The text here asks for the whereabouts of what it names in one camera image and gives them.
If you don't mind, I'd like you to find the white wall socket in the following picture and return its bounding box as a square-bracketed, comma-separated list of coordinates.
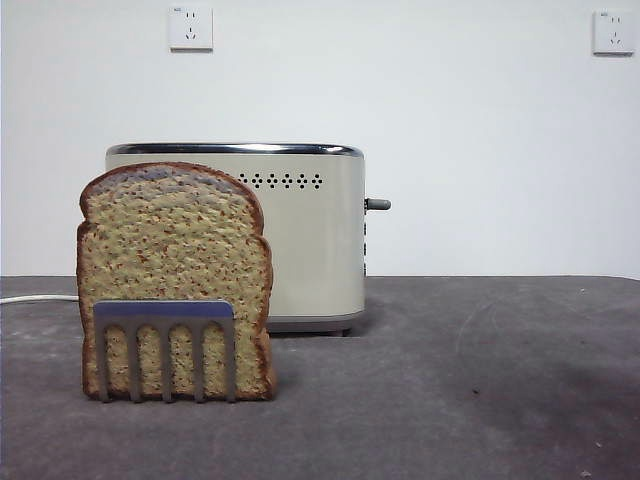
[592, 9, 636, 57]
[168, 5, 214, 53]

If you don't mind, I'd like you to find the cream toaster with chrome top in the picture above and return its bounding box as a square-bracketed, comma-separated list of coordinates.
[104, 143, 368, 337]

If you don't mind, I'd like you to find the silver metal toast rack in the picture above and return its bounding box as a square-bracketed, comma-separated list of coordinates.
[93, 300, 238, 404]

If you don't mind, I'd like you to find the white power cable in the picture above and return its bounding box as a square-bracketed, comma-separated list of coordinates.
[0, 294, 80, 306]

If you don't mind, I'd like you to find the brown seeded bread slice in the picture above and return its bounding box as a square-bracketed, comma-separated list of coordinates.
[76, 161, 276, 403]

